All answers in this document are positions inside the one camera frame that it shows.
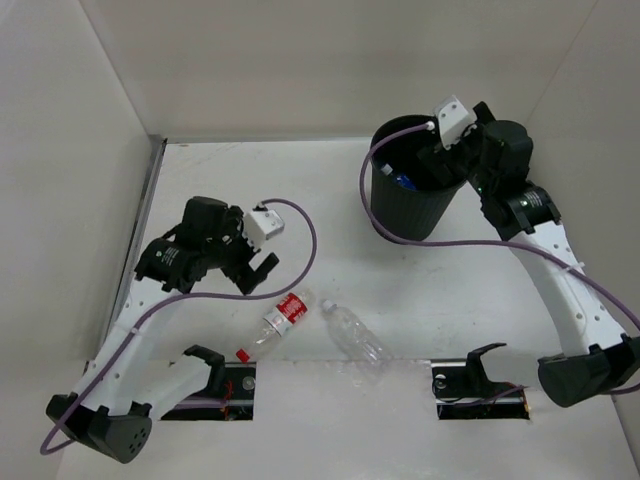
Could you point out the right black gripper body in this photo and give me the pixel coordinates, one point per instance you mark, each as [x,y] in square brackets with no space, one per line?
[463,157]

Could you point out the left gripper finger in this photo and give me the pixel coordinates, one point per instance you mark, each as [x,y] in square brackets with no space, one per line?
[243,278]
[261,273]

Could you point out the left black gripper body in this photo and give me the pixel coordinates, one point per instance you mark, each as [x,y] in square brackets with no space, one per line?
[251,273]

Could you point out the blue label plastic bottle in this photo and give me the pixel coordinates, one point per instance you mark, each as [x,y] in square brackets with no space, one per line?
[397,177]

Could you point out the red label plastic bottle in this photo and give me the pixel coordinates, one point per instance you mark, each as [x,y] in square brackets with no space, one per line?
[275,324]

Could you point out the black ribbed plastic bin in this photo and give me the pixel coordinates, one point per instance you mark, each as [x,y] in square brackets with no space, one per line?
[411,215]

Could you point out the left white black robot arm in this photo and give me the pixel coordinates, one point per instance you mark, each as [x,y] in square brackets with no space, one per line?
[105,411]

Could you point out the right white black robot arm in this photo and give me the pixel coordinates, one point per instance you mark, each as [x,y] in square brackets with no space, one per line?
[597,356]

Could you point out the clear unlabelled plastic bottle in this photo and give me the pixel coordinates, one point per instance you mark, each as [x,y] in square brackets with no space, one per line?
[354,339]

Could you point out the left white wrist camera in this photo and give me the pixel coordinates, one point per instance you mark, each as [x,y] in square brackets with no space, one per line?
[260,225]

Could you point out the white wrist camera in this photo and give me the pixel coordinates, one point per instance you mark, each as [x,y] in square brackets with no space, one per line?
[260,225]
[453,120]

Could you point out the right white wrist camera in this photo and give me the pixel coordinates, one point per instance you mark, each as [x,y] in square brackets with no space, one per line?
[453,120]

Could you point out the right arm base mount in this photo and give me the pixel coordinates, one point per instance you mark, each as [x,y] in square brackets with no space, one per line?
[463,391]

